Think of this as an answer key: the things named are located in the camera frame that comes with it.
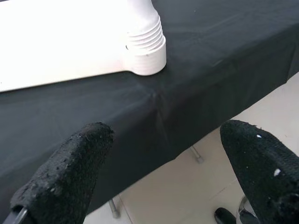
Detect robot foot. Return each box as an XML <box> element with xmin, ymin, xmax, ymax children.
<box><xmin>214</xmin><ymin>207</ymin><xmax>236</xmax><ymax>224</ymax></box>
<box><xmin>237</xmin><ymin>196</ymin><xmax>257</xmax><ymax>224</ymax></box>

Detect white plastic children table top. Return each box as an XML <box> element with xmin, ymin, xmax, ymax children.
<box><xmin>0</xmin><ymin>0</ymin><xmax>167</xmax><ymax>93</ymax></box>

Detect black tablecloth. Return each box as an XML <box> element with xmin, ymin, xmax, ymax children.
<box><xmin>0</xmin><ymin>0</ymin><xmax>299</xmax><ymax>215</ymax></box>

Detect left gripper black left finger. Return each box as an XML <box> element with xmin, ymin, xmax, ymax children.
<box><xmin>10</xmin><ymin>121</ymin><xmax>115</xmax><ymax>224</ymax></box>

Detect white plastic table leg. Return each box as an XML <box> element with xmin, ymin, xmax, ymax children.
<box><xmin>126</xmin><ymin>0</ymin><xmax>164</xmax><ymax>51</ymax></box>

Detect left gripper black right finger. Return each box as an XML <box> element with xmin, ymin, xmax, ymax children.
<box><xmin>220</xmin><ymin>119</ymin><xmax>299</xmax><ymax>224</ymax></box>

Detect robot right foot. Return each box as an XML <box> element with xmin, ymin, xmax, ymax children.
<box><xmin>237</xmin><ymin>196</ymin><xmax>257</xmax><ymax>224</ymax></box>

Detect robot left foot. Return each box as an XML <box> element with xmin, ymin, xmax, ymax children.
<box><xmin>214</xmin><ymin>207</ymin><xmax>236</xmax><ymax>224</ymax></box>

